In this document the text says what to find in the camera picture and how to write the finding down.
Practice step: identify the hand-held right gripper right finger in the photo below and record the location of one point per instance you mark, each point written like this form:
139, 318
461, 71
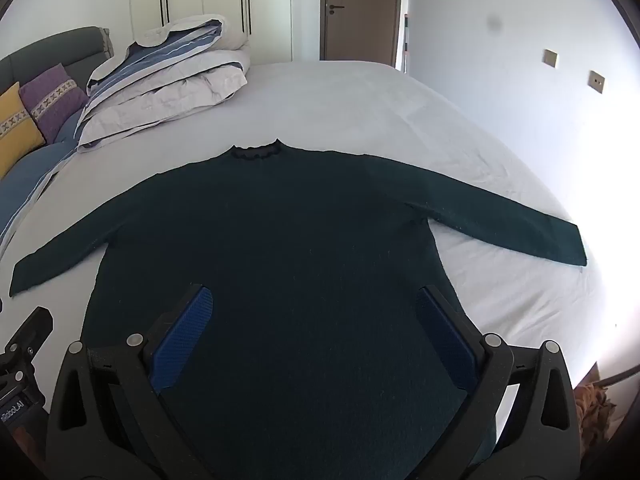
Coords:
445, 342

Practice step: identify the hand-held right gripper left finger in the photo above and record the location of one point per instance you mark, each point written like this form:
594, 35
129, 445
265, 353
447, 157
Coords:
182, 342

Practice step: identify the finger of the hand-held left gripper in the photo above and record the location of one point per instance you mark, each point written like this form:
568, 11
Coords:
32, 327

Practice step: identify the dark green sweater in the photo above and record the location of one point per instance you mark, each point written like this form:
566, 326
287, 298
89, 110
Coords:
300, 260

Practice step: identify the blue pillow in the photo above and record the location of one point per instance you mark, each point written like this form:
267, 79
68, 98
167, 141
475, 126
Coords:
30, 180

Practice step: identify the brown dried plant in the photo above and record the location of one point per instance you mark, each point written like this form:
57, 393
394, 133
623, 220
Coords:
595, 415

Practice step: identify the yellow pillow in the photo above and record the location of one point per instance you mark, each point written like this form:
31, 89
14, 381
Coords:
17, 130

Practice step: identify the purple pillow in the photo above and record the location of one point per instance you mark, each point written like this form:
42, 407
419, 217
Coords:
52, 97

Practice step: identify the folded grey blue duvet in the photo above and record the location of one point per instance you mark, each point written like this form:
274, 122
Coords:
165, 85

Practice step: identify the grey headboard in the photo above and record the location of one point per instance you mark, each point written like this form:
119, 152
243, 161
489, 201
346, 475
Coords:
55, 47

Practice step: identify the white wardrobe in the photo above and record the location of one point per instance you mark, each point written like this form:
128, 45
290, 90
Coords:
210, 5

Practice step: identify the brown door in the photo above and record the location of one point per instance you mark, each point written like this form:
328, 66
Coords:
360, 10

